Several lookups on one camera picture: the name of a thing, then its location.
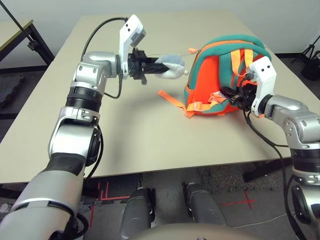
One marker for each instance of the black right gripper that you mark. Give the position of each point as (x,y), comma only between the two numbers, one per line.
(247,96)

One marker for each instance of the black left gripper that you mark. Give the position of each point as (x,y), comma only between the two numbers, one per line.
(137,65)

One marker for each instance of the grey white plush pendant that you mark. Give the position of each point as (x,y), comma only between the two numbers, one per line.
(175,65)

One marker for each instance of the orange and teal backpack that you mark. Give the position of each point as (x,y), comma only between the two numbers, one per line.
(212,75)

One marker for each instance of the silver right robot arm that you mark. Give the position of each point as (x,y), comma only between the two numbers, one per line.
(295,117)

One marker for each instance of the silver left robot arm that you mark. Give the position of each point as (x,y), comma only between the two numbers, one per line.
(70,140)

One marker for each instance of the black tripod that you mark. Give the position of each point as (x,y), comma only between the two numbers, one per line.
(311,57)

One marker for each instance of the grey robot right leg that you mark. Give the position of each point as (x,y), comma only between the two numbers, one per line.
(202,207)

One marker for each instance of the grey robot leg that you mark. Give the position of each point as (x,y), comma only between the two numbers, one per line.
(202,207)
(136,212)

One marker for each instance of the thin black pole with clamp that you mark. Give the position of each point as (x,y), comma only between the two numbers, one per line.
(17,22)

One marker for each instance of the grey robot torso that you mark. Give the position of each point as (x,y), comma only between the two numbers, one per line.
(187,232)

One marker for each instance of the black foam mat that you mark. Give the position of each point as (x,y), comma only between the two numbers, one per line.
(10,90)

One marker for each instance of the grey robot left leg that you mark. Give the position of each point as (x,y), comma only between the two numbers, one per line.
(136,212)

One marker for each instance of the black table foot bar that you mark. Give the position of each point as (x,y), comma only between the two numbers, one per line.
(10,192)

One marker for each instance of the small silver round cap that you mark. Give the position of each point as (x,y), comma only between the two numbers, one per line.
(4,208)

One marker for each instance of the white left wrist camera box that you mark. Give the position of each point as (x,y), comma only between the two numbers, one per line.
(125,40)

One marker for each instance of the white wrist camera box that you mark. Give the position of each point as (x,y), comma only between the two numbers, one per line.
(263,72)
(125,40)

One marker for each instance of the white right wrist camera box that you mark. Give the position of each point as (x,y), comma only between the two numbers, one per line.
(263,72)

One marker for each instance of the side table with black frame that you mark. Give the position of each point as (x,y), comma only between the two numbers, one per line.
(12,32)

